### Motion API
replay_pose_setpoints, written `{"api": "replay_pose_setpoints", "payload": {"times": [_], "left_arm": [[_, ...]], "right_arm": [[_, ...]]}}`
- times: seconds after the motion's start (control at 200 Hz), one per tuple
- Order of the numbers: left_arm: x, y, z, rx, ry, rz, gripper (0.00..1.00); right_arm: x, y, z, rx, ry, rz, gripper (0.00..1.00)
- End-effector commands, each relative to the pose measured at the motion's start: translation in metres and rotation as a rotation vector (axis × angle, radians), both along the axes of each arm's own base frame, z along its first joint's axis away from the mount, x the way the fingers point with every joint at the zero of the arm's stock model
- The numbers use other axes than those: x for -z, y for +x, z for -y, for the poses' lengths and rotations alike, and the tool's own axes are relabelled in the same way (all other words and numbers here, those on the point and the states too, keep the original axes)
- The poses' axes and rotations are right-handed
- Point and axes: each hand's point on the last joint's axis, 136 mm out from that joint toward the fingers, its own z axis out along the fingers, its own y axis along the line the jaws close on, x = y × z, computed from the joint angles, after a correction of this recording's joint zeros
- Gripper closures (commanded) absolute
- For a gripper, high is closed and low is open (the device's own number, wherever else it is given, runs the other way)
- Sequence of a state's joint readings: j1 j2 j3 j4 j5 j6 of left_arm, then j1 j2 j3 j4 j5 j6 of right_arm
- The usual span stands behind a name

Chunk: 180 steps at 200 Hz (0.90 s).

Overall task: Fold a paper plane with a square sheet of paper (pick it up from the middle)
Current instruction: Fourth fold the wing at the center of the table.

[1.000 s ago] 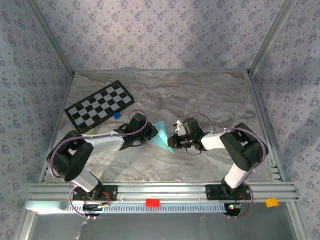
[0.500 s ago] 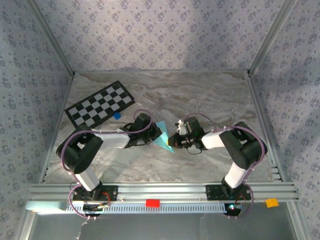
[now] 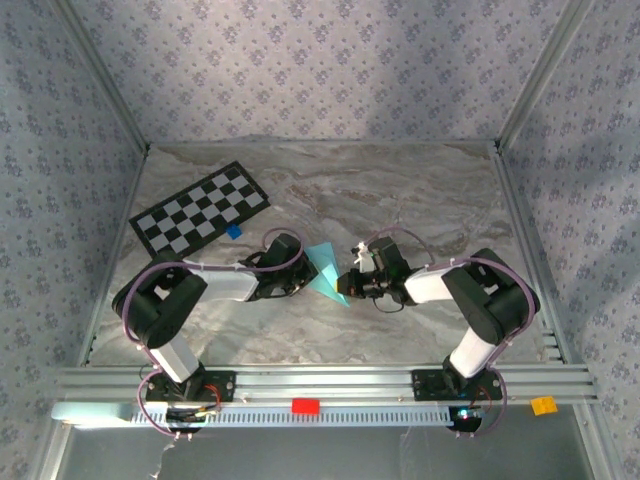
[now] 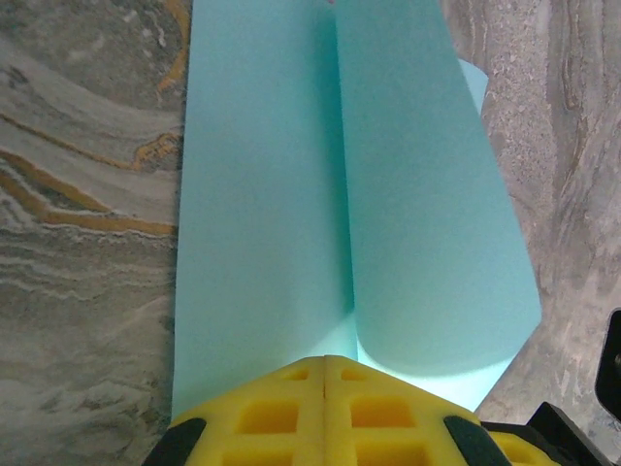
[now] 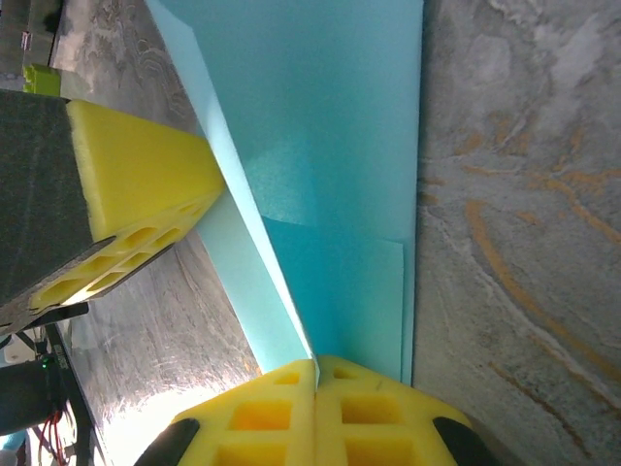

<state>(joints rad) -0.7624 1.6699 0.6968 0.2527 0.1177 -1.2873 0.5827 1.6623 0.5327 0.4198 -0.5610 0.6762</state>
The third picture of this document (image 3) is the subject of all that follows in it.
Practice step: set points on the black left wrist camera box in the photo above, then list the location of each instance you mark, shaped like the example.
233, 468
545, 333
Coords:
284, 250

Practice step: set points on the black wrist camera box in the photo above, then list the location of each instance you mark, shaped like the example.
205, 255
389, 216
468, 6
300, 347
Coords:
284, 250
390, 255

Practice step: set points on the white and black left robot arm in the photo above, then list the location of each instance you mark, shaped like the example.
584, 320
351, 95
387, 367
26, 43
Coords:
225, 282

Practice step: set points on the grey metal panel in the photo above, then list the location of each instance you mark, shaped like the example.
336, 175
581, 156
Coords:
300, 455

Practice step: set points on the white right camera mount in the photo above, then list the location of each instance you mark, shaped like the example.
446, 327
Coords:
361, 259

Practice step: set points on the aluminium mounting rail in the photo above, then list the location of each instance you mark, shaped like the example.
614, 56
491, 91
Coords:
325, 382

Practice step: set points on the black and white chessboard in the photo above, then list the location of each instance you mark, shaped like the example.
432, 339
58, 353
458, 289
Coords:
200, 210

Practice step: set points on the orange toy brick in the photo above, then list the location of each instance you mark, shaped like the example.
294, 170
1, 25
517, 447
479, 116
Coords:
544, 406

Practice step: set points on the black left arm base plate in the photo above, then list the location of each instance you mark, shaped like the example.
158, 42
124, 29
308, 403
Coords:
222, 387

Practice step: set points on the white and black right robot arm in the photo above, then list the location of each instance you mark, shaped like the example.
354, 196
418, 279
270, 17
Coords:
430, 287

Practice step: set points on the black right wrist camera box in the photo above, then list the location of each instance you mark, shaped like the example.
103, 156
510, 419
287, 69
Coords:
390, 255

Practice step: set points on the red toy brick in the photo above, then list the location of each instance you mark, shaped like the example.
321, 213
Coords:
305, 406

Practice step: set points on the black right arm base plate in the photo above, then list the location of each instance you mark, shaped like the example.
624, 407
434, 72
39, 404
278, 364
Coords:
425, 385

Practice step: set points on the aluminium frame bar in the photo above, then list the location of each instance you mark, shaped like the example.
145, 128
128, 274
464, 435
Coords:
541, 75
105, 75
116, 250
527, 240
320, 143

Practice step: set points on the light blue paper sheet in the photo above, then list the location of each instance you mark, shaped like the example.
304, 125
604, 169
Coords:
325, 275

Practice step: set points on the blue toy brick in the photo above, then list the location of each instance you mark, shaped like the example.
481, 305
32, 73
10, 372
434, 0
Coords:
234, 232

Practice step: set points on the black circuit board with light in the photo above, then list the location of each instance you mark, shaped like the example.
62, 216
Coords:
467, 422

